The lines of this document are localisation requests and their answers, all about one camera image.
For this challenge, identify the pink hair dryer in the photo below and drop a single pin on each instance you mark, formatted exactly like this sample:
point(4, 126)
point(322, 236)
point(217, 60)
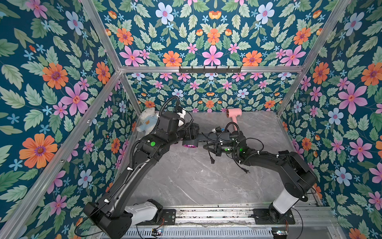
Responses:
point(233, 114)

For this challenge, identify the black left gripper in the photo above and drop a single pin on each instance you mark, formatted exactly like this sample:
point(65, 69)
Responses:
point(192, 135)

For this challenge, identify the white teddy bear blue shirt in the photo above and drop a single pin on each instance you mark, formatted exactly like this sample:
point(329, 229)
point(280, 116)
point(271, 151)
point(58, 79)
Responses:
point(148, 120)

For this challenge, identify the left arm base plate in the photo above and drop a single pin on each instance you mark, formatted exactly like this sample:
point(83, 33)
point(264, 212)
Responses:
point(166, 217)

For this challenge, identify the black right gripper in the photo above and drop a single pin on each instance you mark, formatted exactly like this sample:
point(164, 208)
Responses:
point(217, 148)

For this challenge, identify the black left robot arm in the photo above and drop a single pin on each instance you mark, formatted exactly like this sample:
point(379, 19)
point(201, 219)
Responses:
point(111, 214)

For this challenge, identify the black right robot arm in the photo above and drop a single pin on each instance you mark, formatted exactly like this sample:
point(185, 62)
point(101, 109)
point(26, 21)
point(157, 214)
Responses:
point(297, 177)

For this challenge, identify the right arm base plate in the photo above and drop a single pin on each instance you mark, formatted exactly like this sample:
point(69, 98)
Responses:
point(272, 217)

